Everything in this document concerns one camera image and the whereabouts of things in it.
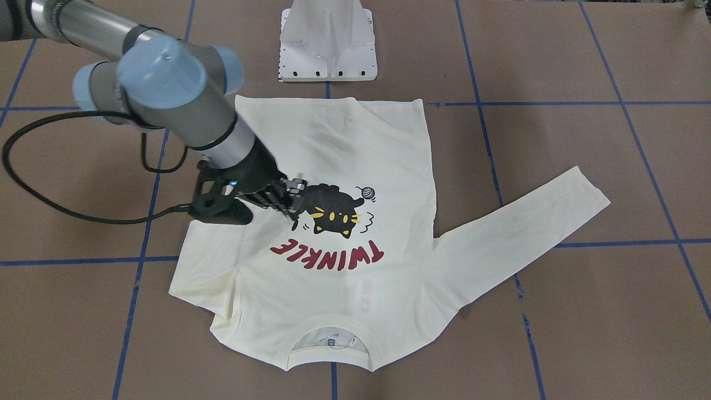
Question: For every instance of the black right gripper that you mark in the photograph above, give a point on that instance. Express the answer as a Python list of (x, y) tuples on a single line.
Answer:
[(259, 171)]

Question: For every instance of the white long-sleeve cat shirt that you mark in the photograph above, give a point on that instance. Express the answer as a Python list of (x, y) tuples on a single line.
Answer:
[(359, 277)]

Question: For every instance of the right robot arm grey silver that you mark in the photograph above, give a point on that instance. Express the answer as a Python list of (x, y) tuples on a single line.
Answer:
[(152, 80)]

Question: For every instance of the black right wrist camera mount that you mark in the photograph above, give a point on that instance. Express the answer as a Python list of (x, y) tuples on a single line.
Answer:
[(211, 205)]

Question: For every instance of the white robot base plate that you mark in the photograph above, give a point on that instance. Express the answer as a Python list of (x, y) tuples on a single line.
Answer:
[(330, 41)]

